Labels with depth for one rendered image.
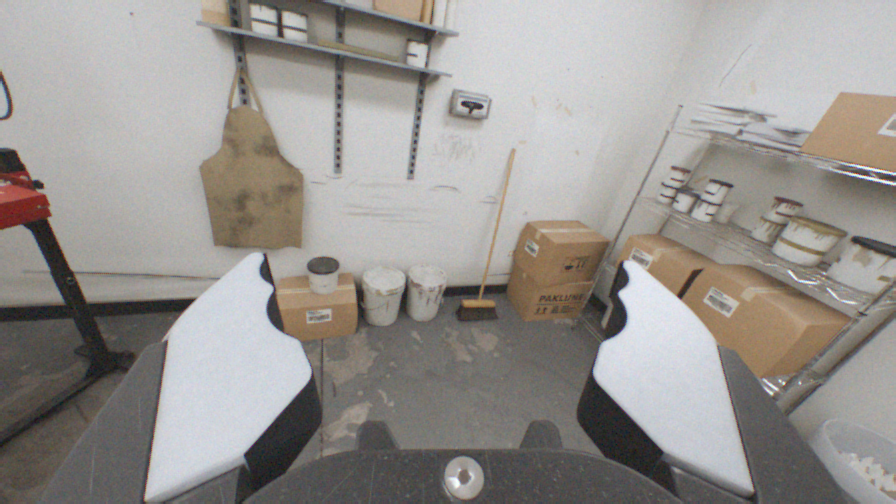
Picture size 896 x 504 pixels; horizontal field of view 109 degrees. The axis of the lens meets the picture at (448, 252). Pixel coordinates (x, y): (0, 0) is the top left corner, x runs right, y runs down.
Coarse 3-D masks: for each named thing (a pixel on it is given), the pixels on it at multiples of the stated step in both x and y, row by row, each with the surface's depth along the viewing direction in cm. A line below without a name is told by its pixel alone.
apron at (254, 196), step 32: (256, 96) 170; (224, 128) 173; (256, 128) 177; (224, 160) 179; (256, 160) 184; (224, 192) 186; (256, 192) 194; (288, 192) 200; (224, 224) 196; (256, 224) 203; (288, 224) 210
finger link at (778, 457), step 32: (736, 352) 8; (736, 384) 7; (736, 416) 6; (768, 416) 6; (768, 448) 6; (800, 448) 6; (672, 480) 5; (704, 480) 5; (768, 480) 5; (800, 480) 5; (832, 480) 5
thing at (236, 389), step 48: (240, 288) 9; (192, 336) 8; (240, 336) 8; (288, 336) 8; (192, 384) 6; (240, 384) 6; (288, 384) 6; (192, 432) 6; (240, 432) 6; (288, 432) 6; (192, 480) 5
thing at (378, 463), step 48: (384, 432) 6; (528, 432) 6; (288, 480) 5; (336, 480) 5; (384, 480) 5; (432, 480) 5; (480, 480) 5; (528, 480) 5; (576, 480) 5; (624, 480) 5
